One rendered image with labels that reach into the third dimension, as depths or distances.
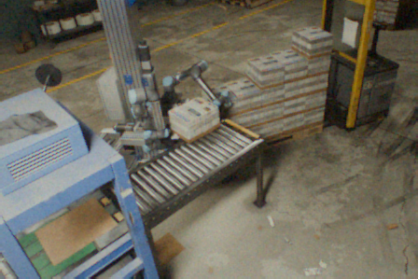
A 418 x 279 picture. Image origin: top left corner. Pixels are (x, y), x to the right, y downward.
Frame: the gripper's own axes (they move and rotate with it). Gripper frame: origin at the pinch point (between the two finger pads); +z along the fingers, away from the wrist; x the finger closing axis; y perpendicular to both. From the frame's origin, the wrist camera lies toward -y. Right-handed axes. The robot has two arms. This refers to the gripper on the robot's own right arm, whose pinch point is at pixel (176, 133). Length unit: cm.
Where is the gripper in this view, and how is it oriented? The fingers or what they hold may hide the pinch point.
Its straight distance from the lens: 325.8
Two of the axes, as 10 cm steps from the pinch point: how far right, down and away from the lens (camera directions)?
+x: -6.6, -3.7, 6.5
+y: -0.8, -8.3, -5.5
